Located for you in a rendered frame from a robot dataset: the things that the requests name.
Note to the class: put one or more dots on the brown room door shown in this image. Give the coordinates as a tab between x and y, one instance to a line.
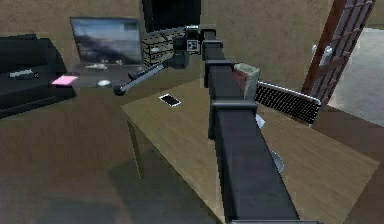
336	46

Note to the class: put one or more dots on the black television set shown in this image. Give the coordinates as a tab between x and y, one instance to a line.
171	13

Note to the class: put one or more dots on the grey remote control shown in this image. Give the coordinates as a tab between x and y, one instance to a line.
23	74

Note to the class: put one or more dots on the black armchair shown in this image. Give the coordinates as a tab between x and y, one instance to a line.
30	90

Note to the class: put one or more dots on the black keyboard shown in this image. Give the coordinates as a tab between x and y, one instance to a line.
286	101

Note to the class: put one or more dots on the wooden table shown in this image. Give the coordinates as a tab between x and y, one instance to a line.
180	136

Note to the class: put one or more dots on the grey round plate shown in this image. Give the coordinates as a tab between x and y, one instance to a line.
278	162

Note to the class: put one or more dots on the white small dish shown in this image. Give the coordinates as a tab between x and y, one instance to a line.
260	121

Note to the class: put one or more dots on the pink flat pad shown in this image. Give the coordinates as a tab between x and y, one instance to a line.
64	80

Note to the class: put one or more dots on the black laptop with stickers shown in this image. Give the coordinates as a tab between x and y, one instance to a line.
106	43

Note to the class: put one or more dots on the grey and red box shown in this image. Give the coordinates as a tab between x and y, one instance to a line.
248	81

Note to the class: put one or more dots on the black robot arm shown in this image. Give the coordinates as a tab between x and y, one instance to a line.
248	166

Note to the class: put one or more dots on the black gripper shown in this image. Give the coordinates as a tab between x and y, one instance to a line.
180	53

